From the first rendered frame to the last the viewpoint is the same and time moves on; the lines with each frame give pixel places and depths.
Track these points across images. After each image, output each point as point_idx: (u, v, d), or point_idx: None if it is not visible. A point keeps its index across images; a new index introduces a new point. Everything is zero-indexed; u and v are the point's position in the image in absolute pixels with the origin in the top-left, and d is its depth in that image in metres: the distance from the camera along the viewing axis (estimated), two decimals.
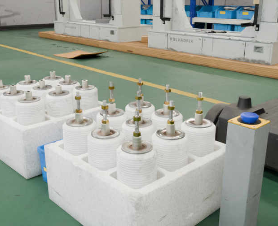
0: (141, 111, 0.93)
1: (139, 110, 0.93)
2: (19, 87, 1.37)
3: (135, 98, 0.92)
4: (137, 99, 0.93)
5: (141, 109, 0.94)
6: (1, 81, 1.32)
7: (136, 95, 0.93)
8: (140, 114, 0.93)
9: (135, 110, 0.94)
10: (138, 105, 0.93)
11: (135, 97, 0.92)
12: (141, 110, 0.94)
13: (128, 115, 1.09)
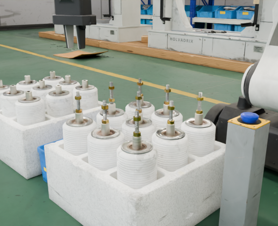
0: (141, 111, 0.93)
1: (139, 110, 0.93)
2: (19, 87, 1.37)
3: (135, 98, 0.92)
4: (137, 99, 0.93)
5: (141, 109, 0.94)
6: (1, 81, 1.32)
7: (136, 95, 0.93)
8: (140, 114, 0.93)
9: (135, 110, 0.94)
10: (138, 105, 0.93)
11: (135, 97, 0.92)
12: (141, 110, 0.94)
13: (128, 115, 1.09)
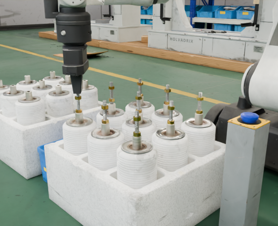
0: (141, 111, 0.93)
1: (139, 110, 0.93)
2: (19, 87, 1.37)
3: (135, 98, 0.92)
4: (137, 99, 0.93)
5: (141, 109, 0.94)
6: (1, 81, 1.32)
7: (136, 95, 0.93)
8: (140, 114, 0.93)
9: (135, 110, 0.94)
10: (138, 105, 0.93)
11: (135, 97, 0.92)
12: (141, 110, 0.94)
13: (128, 115, 1.09)
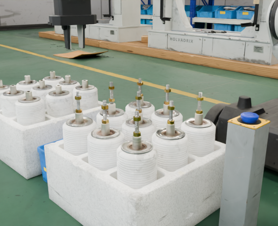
0: (141, 111, 0.93)
1: (139, 110, 0.93)
2: (19, 87, 1.37)
3: (135, 98, 0.92)
4: (137, 99, 0.93)
5: (141, 109, 0.94)
6: (1, 81, 1.32)
7: (136, 95, 0.93)
8: (140, 114, 0.93)
9: (135, 110, 0.94)
10: (138, 105, 0.93)
11: (135, 97, 0.92)
12: (141, 110, 0.94)
13: (128, 115, 1.09)
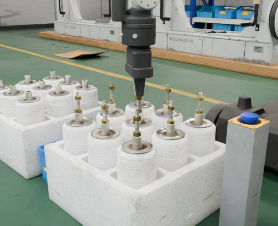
0: (139, 110, 0.95)
1: (140, 109, 0.95)
2: (19, 87, 1.37)
3: (141, 99, 0.92)
4: (140, 100, 0.93)
5: None
6: (1, 81, 1.32)
7: (138, 97, 0.92)
8: (140, 114, 0.93)
9: (141, 110, 0.93)
10: (140, 105, 0.94)
11: (141, 98, 0.92)
12: None
13: (128, 115, 1.09)
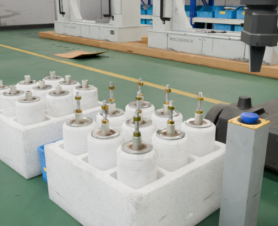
0: (141, 111, 0.93)
1: (140, 111, 0.93)
2: (19, 87, 1.37)
3: (135, 99, 0.92)
4: (137, 100, 0.93)
5: (141, 110, 0.94)
6: (1, 81, 1.32)
7: (136, 96, 0.93)
8: (140, 114, 0.93)
9: (135, 110, 0.94)
10: (138, 105, 0.93)
11: (135, 98, 0.92)
12: (141, 110, 0.94)
13: (128, 115, 1.09)
